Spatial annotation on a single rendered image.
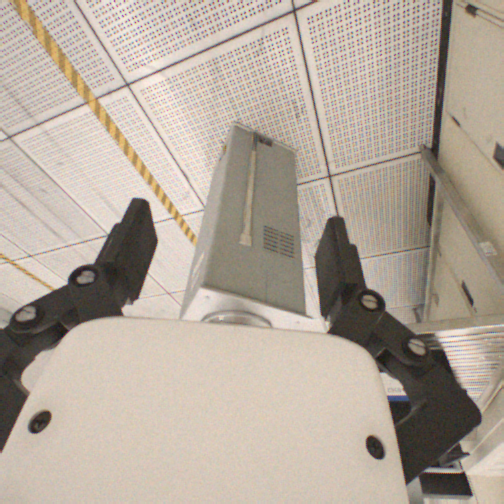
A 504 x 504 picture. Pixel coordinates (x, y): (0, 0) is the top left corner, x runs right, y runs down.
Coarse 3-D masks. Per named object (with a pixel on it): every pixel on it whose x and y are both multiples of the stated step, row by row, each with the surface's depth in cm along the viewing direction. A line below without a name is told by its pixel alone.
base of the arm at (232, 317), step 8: (224, 312) 69; (232, 312) 69; (240, 312) 69; (208, 320) 71; (216, 320) 71; (224, 320) 70; (232, 320) 70; (240, 320) 70; (248, 320) 70; (256, 320) 70; (264, 320) 71
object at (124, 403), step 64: (128, 320) 9; (192, 320) 10; (64, 384) 8; (128, 384) 8; (192, 384) 8; (256, 384) 8; (320, 384) 8; (64, 448) 7; (128, 448) 7; (192, 448) 7; (256, 448) 7; (320, 448) 7; (384, 448) 8
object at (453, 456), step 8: (456, 448) 68; (448, 456) 75; (456, 456) 70; (464, 456) 68; (440, 464) 81; (448, 464) 78; (456, 464) 73; (448, 472) 73; (456, 472) 72; (416, 480) 72; (408, 488) 71; (416, 488) 71; (408, 496) 71; (416, 496) 70
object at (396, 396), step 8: (432, 352) 78; (440, 352) 78; (440, 360) 77; (448, 360) 77; (448, 368) 75; (384, 376) 77; (384, 384) 76; (392, 384) 76; (400, 384) 75; (392, 392) 74; (400, 392) 74; (392, 400) 73; (400, 400) 73; (408, 400) 72; (392, 408) 72; (400, 408) 72; (408, 408) 72; (392, 416) 71; (400, 416) 71
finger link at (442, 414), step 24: (384, 360) 12; (432, 360) 11; (408, 384) 11; (432, 384) 10; (456, 384) 10; (432, 408) 10; (456, 408) 10; (408, 432) 9; (432, 432) 9; (456, 432) 9; (408, 456) 9; (432, 456) 9; (408, 480) 8
